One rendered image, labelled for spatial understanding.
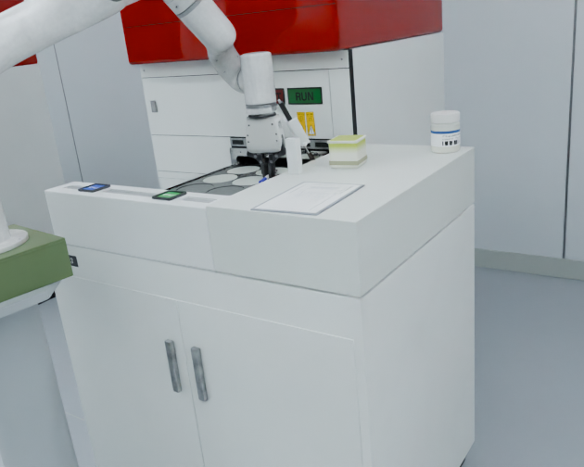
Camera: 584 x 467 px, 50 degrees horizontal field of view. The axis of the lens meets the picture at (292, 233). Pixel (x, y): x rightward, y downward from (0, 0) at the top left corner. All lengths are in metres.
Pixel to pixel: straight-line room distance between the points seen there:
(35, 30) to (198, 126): 0.81
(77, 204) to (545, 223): 2.30
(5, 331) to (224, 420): 0.53
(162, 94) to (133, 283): 0.85
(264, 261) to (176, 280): 0.27
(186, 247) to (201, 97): 0.82
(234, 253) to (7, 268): 0.46
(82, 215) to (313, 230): 0.67
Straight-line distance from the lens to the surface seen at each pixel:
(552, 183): 3.18
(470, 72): 3.19
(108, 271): 1.60
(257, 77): 1.66
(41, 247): 1.41
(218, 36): 1.61
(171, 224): 1.38
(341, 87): 1.77
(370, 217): 1.13
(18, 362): 1.52
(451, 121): 1.56
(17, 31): 1.44
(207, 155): 2.11
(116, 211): 1.50
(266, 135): 1.69
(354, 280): 1.13
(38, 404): 1.58
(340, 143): 1.47
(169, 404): 1.65
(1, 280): 1.39
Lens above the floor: 1.30
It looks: 19 degrees down
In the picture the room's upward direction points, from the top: 6 degrees counter-clockwise
